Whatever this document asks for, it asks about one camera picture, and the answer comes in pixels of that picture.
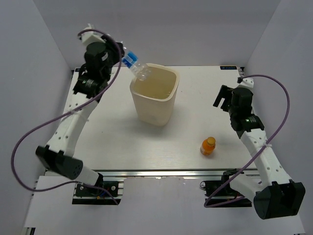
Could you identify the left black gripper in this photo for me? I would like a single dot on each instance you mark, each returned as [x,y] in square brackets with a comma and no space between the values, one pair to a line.
[111,47]

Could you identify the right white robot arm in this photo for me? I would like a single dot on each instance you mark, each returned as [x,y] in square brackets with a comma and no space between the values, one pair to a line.
[262,181]

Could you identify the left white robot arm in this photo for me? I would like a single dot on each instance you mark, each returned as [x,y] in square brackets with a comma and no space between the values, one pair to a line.
[94,77]

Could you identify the right blue corner label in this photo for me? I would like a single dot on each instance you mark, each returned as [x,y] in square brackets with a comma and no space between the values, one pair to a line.
[228,67]

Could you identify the cream plastic bin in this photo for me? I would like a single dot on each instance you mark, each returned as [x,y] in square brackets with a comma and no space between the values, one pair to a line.
[155,96]

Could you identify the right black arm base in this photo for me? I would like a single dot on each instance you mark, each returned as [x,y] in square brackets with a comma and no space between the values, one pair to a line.
[226,197]

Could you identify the aluminium table rail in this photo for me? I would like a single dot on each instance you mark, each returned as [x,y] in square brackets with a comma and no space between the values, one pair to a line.
[163,173]

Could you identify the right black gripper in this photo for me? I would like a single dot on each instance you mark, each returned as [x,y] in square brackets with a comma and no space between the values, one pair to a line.
[224,92]

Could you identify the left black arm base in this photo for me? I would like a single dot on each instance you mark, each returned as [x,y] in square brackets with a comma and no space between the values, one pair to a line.
[109,192]

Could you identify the orange juice bottle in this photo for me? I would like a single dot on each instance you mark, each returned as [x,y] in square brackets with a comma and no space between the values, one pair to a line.
[208,146]

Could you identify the blue-label water bottle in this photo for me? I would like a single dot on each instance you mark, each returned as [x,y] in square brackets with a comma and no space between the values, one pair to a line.
[140,70]

